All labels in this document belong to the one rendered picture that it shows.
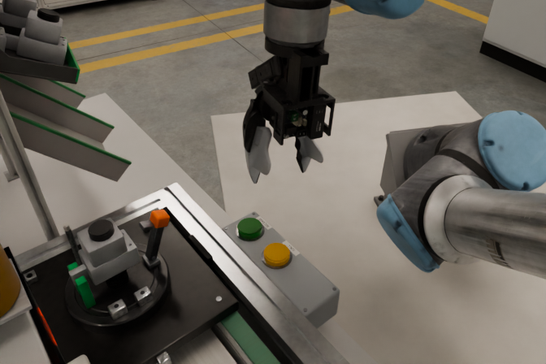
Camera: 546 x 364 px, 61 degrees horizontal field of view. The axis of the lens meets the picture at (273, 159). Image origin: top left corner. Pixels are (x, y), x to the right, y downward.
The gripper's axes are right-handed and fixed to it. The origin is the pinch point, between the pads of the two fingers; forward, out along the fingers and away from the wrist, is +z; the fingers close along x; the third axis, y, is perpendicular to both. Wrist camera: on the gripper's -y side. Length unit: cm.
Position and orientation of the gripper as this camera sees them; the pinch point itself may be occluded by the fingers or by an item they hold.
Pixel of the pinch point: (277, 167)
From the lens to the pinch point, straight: 67.2
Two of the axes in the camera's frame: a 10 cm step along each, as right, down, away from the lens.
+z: -0.5, 8.4, 5.4
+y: 4.2, 5.1, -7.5
